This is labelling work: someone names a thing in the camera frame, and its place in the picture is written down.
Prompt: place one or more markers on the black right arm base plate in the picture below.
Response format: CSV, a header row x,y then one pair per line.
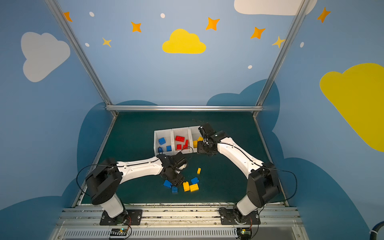
x,y
234,217

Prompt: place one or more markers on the yellow wide lego brick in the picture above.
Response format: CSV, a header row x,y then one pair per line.
x,y
194,188

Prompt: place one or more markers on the large red lego brick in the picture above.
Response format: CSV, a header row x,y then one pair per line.
x,y
179,139

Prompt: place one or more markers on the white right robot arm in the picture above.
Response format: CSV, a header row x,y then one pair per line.
x,y
262,178

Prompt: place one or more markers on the aluminium back frame rail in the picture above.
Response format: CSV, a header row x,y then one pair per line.
x,y
140,108

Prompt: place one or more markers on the aluminium left frame post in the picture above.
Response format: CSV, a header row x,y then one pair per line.
x,y
64,24

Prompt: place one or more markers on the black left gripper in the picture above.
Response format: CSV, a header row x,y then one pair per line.
x,y
174,179

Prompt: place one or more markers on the aluminium frame post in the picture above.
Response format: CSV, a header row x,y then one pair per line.
x,y
64,24
290,37

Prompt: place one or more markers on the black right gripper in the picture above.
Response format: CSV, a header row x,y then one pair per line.
x,y
205,132

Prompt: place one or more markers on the yellow lego brick bottom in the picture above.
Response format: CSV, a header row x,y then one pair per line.
x,y
186,186

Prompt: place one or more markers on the aluminium front rail bed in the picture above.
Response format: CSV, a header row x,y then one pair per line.
x,y
180,222

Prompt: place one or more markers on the green table mat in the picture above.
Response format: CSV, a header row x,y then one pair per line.
x,y
132,139

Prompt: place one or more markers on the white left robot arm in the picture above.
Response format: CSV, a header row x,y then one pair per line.
x,y
103,182

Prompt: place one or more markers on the small red lego brick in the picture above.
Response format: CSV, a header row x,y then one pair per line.
x,y
186,145

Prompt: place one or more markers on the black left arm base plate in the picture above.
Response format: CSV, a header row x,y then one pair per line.
x,y
133,216

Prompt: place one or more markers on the white middle plastic bin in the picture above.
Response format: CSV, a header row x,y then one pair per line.
x,y
184,133

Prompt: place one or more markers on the aluminium right frame post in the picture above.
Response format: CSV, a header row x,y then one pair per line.
x,y
290,37

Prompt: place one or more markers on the white left plastic bin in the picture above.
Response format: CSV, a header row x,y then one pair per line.
x,y
162,149

